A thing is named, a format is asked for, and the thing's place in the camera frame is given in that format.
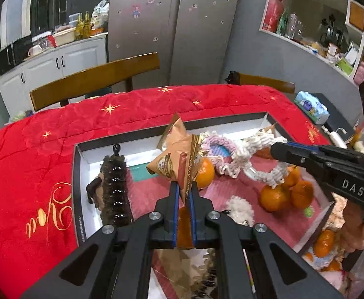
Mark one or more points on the white plastic basin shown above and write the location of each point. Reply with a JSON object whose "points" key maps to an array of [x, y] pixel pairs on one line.
{"points": [[64, 36]]}

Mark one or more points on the brown caterpillar toy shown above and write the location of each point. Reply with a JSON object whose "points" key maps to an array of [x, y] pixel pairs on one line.
{"points": [[115, 187]]}

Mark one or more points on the red printed blanket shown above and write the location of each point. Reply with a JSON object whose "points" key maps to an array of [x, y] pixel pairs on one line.
{"points": [[29, 162]]}

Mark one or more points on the clear plastic bag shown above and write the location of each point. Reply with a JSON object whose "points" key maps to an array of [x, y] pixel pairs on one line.
{"points": [[99, 14]]}

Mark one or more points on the white kitchen cabinet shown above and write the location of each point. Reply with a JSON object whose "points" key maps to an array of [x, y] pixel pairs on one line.
{"points": [[60, 65]]}

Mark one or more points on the white cup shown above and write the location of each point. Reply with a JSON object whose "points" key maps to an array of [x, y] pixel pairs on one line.
{"points": [[34, 51]]}

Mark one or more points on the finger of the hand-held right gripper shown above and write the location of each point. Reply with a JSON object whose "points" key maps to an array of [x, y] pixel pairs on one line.
{"points": [[306, 149], [291, 154]]}

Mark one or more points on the brown hair clip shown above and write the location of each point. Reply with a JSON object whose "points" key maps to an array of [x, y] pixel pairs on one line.
{"points": [[94, 190]]}

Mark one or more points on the small green object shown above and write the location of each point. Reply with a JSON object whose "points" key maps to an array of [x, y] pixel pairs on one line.
{"points": [[308, 212]]}

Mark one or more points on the white crochet scrunchie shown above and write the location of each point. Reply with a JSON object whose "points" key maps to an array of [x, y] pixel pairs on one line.
{"points": [[247, 155]]}

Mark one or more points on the brown triangular snack packet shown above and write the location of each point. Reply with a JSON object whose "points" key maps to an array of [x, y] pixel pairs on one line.
{"points": [[169, 165], [179, 271], [270, 128], [174, 130]]}

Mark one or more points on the pink pouch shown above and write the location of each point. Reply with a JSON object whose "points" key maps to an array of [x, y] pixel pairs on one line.
{"points": [[363, 72]]}

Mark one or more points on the green box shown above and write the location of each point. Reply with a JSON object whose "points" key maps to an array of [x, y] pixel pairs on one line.
{"points": [[345, 66]]}

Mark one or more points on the blue white scrunchie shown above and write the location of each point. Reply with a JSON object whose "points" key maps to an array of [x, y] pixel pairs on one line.
{"points": [[320, 263]]}

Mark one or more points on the white power adapter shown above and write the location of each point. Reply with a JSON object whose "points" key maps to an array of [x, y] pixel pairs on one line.
{"points": [[336, 137]]}

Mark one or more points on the yellow glass bottle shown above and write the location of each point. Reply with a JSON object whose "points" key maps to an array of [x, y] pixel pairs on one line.
{"points": [[79, 27], [87, 25]]}

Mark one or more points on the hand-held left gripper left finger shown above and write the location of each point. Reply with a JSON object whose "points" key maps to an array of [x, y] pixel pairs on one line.
{"points": [[176, 215]]}

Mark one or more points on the person's right hand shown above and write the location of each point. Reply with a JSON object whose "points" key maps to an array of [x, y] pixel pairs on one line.
{"points": [[355, 229]]}

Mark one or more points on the red box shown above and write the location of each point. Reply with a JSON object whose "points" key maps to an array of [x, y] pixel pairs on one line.
{"points": [[272, 14]]}

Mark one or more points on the wooden chair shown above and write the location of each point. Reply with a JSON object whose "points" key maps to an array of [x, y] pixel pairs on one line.
{"points": [[101, 78], [263, 84]]}

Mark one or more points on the black laptop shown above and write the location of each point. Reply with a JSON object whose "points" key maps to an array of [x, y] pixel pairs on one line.
{"points": [[341, 115]]}

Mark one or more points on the wooden chair back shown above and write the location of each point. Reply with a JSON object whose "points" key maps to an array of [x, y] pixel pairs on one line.
{"points": [[101, 78]]}

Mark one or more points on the silver refrigerator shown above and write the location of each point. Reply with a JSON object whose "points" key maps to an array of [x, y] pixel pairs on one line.
{"points": [[169, 28]]}

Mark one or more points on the small black object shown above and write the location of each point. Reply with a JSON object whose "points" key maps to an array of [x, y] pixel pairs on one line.
{"points": [[232, 76]]}

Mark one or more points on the pink crochet scrunchie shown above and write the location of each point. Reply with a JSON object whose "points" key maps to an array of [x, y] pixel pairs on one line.
{"points": [[214, 143]]}

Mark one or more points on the black microwave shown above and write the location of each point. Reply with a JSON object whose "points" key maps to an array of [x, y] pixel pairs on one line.
{"points": [[10, 56]]}

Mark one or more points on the dark shallow gift box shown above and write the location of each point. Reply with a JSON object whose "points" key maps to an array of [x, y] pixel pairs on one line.
{"points": [[150, 193]]}

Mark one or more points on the blue tissue pack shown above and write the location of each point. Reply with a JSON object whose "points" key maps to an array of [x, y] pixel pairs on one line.
{"points": [[311, 107]]}

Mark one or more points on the white wall shelf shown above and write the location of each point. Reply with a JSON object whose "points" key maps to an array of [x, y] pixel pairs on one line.
{"points": [[313, 56]]}

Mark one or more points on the beige fluffy hair clip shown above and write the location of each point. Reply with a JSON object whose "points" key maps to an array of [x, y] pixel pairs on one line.
{"points": [[239, 208]]}

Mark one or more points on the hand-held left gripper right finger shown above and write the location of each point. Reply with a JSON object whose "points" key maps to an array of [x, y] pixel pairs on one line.
{"points": [[193, 215]]}

